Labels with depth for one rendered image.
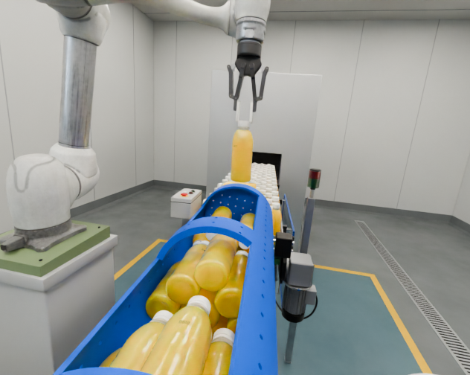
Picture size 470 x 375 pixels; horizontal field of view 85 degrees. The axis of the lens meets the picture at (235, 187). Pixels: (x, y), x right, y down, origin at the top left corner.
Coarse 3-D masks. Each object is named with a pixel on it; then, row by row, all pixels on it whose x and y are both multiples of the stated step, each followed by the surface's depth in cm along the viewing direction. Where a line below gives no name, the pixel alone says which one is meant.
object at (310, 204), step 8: (312, 200) 139; (312, 208) 140; (312, 216) 141; (304, 224) 143; (304, 232) 143; (304, 240) 144; (304, 248) 145; (288, 336) 161; (288, 344) 161; (288, 352) 162; (288, 360) 163
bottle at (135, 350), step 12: (144, 324) 39; (156, 324) 39; (132, 336) 36; (144, 336) 36; (156, 336) 36; (132, 348) 34; (144, 348) 34; (120, 360) 32; (132, 360) 32; (144, 360) 33
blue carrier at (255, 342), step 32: (224, 192) 101; (256, 192) 95; (192, 224) 59; (224, 224) 57; (256, 224) 66; (160, 256) 58; (256, 256) 51; (256, 288) 41; (128, 320) 48; (256, 320) 35; (96, 352) 39; (256, 352) 30
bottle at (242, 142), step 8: (240, 128) 83; (248, 128) 83; (240, 136) 82; (248, 136) 83; (232, 144) 85; (240, 144) 83; (248, 144) 83; (232, 152) 86; (240, 152) 83; (248, 152) 84; (232, 160) 86; (240, 160) 84; (248, 160) 85; (232, 168) 87; (240, 168) 85; (248, 168) 86; (232, 176) 87; (240, 176) 86; (248, 176) 87
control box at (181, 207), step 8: (200, 192) 137; (176, 200) 122; (184, 200) 121; (192, 200) 123; (200, 200) 139; (176, 208) 122; (184, 208) 122; (192, 208) 124; (176, 216) 123; (184, 216) 123; (192, 216) 126
